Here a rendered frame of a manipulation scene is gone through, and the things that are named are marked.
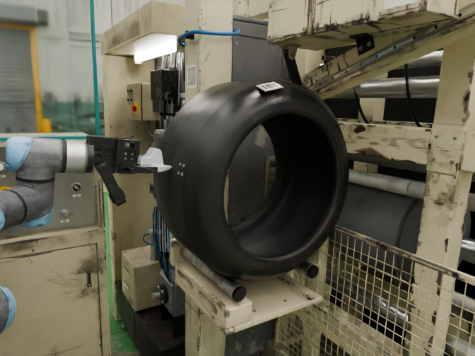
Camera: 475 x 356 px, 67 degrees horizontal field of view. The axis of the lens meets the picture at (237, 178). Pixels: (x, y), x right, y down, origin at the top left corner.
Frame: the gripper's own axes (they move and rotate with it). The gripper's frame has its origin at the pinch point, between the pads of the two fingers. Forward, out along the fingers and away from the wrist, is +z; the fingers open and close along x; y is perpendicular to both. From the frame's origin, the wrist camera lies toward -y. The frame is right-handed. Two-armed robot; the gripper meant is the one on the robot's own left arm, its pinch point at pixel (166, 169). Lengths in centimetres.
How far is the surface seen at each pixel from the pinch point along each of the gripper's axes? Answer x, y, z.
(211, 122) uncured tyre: -9.1, 13.4, 7.0
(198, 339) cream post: 26, -70, 30
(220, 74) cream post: 25.1, 30.8, 26.6
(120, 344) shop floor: 110, -121, 25
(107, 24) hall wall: 893, 237, 170
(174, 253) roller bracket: 23.2, -32.7, 15.2
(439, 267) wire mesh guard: -40, -18, 65
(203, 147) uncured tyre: -10.0, 7.1, 4.9
